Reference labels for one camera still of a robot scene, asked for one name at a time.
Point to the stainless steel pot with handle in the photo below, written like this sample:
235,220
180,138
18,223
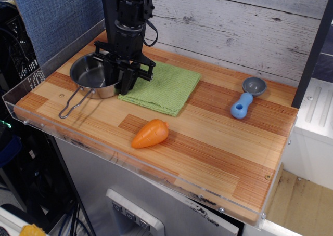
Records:
88,74

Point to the black crate with cables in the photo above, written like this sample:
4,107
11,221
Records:
18,59

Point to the blue grey ice cream scoop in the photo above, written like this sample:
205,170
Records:
252,87

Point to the green towel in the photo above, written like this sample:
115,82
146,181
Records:
167,92

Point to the orange plastic carrot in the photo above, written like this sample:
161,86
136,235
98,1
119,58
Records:
153,133

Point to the dark grey post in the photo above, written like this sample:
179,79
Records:
316,49
110,16

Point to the dark grey left post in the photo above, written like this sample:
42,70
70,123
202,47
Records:
110,16

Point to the dark grey right post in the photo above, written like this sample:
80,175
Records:
316,49

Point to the yellow object bottom left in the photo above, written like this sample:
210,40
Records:
31,230

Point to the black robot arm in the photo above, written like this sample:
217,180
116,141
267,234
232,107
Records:
126,22

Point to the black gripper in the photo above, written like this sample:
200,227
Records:
126,52

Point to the clear acrylic table guard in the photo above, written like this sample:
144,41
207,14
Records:
222,163

